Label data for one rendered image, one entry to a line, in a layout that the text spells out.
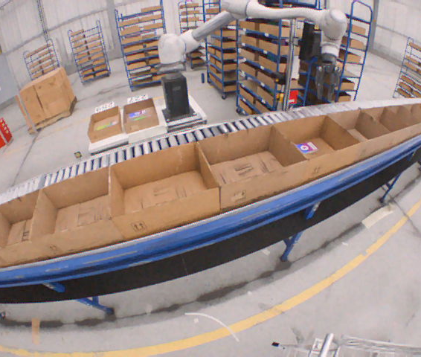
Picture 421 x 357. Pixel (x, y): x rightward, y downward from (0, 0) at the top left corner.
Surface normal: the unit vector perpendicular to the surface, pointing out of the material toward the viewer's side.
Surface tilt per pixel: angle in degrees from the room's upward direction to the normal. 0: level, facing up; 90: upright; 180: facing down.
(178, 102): 90
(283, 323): 0
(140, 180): 89
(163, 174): 89
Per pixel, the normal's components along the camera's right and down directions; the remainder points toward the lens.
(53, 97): 0.40, 0.63
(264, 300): -0.05, -0.69
